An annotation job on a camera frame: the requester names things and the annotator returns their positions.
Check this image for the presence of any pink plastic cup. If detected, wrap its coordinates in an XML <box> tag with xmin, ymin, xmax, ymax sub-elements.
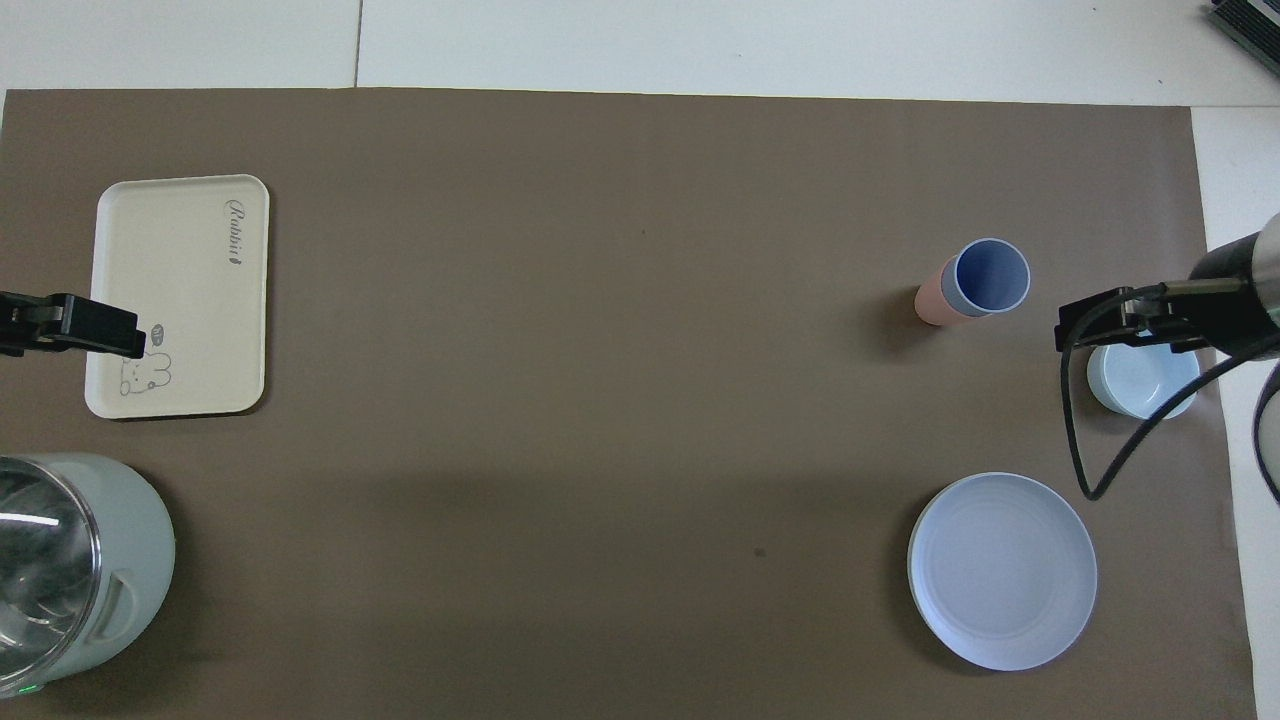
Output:
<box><xmin>914</xmin><ymin>256</ymin><xmax>971</xmax><ymax>328</ymax></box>

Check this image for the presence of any brown paper table mat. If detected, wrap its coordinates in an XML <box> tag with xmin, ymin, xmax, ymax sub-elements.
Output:
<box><xmin>0</xmin><ymin>87</ymin><xmax>1260</xmax><ymax>720</ymax></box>

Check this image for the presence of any light blue bowl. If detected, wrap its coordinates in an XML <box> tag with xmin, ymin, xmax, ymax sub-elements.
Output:
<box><xmin>1086</xmin><ymin>340</ymin><xmax>1202</xmax><ymax>421</ymax></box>

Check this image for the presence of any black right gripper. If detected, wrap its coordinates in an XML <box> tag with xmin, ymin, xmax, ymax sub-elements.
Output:
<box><xmin>1056</xmin><ymin>282</ymin><xmax>1216</xmax><ymax>354</ymax></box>

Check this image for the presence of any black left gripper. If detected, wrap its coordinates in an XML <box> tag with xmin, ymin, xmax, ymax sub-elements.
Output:
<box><xmin>0</xmin><ymin>291</ymin><xmax>148</xmax><ymax>360</ymax></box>

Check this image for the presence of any cream tray with rabbit print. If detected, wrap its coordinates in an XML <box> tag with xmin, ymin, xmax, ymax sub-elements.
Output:
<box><xmin>84</xmin><ymin>174</ymin><xmax>271</xmax><ymax>420</ymax></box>

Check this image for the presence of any thin black cable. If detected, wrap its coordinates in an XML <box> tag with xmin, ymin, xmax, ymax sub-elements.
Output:
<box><xmin>1060</xmin><ymin>300</ymin><xmax>1280</xmax><ymax>502</ymax></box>

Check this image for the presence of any light blue round plate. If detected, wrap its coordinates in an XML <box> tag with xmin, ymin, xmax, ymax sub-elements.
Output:
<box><xmin>907</xmin><ymin>472</ymin><xmax>1099</xmax><ymax>673</ymax></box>

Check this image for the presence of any blue ribbed plastic cup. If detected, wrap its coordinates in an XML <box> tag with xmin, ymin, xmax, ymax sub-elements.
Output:
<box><xmin>944</xmin><ymin>238</ymin><xmax>1032</xmax><ymax>317</ymax></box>

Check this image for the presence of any pale green electric pot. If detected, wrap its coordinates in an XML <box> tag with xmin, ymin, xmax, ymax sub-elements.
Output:
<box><xmin>0</xmin><ymin>452</ymin><xmax>178</xmax><ymax>700</ymax></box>

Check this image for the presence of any dark grey ribbed device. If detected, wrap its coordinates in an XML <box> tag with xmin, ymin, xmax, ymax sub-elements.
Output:
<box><xmin>1205</xmin><ymin>0</ymin><xmax>1280</xmax><ymax>51</ymax></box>

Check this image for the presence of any dark grey cable sleeve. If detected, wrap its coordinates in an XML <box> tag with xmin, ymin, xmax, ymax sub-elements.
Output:
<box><xmin>1252</xmin><ymin>364</ymin><xmax>1280</xmax><ymax>504</ymax></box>

